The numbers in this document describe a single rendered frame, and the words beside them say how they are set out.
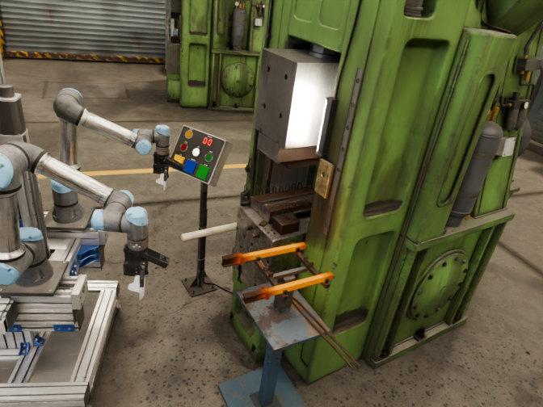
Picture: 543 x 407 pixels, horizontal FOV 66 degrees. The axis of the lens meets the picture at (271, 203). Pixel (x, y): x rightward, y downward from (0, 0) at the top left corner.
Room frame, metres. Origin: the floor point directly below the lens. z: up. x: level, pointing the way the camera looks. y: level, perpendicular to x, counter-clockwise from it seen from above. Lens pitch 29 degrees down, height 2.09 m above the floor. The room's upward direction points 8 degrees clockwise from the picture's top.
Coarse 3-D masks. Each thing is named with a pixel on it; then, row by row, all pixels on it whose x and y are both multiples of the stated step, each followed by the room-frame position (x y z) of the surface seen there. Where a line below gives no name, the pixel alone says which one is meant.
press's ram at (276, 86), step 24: (264, 48) 2.09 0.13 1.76; (264, 72) 2.07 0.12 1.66; (288, 72) 1.90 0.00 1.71; (312, 72) 1.91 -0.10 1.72; (336, 72) 1.99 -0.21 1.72; (264, 96) 2.05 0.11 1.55; (288, 96) 1.88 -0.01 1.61; (312, 96) 1.92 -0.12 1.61; (264, 120) 2.03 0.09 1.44; (288, 120) 1.86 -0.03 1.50; (312, 120) 1.94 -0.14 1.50; (288, 144) 1.87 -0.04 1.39; (312, 144) 1.95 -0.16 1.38
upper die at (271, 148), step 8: (264, 136) 2.01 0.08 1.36; (264, 144) 2.00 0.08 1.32; (272, 144) 1.95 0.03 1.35; (264, 152) 2.00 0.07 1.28; (272, 152) 1.94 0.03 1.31; (280, 152) 1.91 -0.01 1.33; (288, 152) 1.94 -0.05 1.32; (296, 152) 1.96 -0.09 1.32; (304, 152) 1.99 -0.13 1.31; (312, 152) 2.02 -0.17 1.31; (280, 160) 1.91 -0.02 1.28; (288, 160) 1.94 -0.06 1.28; (296, 160) 1.97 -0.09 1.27
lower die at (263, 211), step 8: (280, 192) 2.16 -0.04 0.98; (288, 192) 2.15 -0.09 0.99; (296, 192) 2.17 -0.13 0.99; (304, 192) 2.18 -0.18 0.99; (256, 200) 2.01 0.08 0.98; (264, 200) 2.00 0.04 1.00; (288, 200) 2.04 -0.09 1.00; (296, 200) 2.05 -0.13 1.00; (304, 200) 2.08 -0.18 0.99; (312, 200) 2.09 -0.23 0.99; (256, 208) 2.01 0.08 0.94; (264, 208) 1.94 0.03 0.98; (272, 208) 1.93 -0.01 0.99; (280, 208) 1.95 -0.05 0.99; (304, 208) 2.03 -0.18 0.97; (264, 216) 1.93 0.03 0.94; (296, 216) 2.00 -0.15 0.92
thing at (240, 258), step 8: (272, 248) 1.60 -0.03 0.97; (280, 248) 1.61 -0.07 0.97; (288, 248) 1.62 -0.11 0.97; (304, 248) 1.66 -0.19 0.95; (224, 256) 1.48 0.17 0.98; (232, 256) 1.48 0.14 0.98; (240, 256) 1.49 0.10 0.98; (248, 256) 1.51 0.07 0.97; (256, 256) 1.53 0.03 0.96; (264, 256) 1.55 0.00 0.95; (224, 264) 1.46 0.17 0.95; (232, 264) 1.48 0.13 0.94
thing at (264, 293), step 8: (328, 272) 1.48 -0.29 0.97; (296, 280) 1.39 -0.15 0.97; (304, 280) 1.40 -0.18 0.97; (312, 280) 1.41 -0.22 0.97; (320, 280) 1.43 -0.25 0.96; (264, 288) 1.31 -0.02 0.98; (272, 288) 1.32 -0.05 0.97; (280, 288) 1.33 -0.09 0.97; (288, 288) 1.34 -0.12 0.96; (296, 288) 1.36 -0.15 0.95; (248, 296) 1.25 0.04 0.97; (256, 296) 1.27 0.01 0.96; (264, 296) 1.29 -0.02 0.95
